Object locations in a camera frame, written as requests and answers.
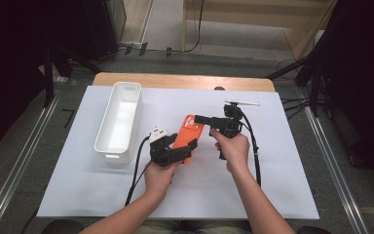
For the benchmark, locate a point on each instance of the black metal stand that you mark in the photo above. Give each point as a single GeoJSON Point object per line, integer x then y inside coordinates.
{"type": "Point", "coordinates": [49, 81]}
{"type": "Point", "coordinates": [315, 91]}

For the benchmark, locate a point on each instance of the dark round table grommet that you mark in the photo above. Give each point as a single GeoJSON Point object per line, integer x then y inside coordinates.
{"type": "Point", "coordinates": [219, 88]}

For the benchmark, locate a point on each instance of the black curtain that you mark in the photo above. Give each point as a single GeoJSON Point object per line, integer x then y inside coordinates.
{"type": "Point", "coordinates": [13, 48]}
{"type": "Point", "coordinates": [363, 65]}

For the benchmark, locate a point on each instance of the person's left hand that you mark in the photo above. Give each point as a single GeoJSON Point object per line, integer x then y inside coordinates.
{"type": "Point", "coordinates": [159, 180]}

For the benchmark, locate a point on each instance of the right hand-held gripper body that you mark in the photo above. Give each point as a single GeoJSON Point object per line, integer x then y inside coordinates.
{"type": "Point", "coordinates": [232, 125]}

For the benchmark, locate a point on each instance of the metal floor rail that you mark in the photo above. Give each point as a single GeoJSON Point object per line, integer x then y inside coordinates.
{"type": "Point", "coordinates": [329, 162]}
{"type": "Point", "coordinates": [22, 156]}

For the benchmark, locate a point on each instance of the wooden table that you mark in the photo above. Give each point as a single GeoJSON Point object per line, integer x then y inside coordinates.
{"type": "Point", "coordinates": [181, 81]}

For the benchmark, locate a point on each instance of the light wooden shelf frame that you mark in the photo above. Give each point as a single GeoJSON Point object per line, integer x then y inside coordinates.
{"type": "Point", "coordinates": [302, 39]}

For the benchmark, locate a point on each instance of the person's grey pants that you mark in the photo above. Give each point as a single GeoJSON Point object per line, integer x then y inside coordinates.
{"type": "Point", "coordinates": [194, 229]}

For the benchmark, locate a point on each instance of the glass cabinet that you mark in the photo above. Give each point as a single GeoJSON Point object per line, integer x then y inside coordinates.
{"type": "Point", "coordinates": [117, 19]}

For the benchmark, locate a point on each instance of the person's right hand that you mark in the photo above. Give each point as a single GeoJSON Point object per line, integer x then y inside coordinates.
{"type": "Point", "coordinates": [235, 151]}

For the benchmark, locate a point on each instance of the white table mat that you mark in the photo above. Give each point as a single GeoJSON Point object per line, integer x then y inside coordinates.
{"type": "Point", "coordinates": [207, 195]}

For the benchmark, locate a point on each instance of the orange phone case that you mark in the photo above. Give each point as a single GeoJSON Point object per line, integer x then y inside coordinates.
{"type": "Point", "coordinates": [190, 135]}

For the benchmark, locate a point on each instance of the white plastic storage box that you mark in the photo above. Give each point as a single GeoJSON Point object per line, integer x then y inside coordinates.
{"type": "Point", "coordinates": [120, 120]}

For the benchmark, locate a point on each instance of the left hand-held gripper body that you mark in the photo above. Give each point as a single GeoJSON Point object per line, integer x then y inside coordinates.
{"type": "Point", "coordinates": [160, 152]}

